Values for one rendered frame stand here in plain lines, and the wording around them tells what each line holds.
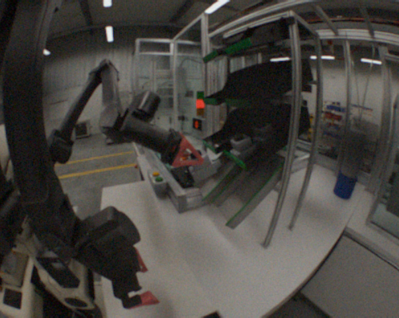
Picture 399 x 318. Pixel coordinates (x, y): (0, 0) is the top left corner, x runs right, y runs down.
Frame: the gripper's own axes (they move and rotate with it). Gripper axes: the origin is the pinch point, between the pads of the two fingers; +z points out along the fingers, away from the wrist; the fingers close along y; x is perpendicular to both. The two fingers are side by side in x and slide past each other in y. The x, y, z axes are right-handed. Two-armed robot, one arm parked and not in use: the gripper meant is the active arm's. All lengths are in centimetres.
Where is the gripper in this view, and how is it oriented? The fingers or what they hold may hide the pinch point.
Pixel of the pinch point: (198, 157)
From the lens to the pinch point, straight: 43.6
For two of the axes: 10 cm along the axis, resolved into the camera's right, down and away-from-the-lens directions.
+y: -2.5, -3.6, 9.0
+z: 8.4, 3.7, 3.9
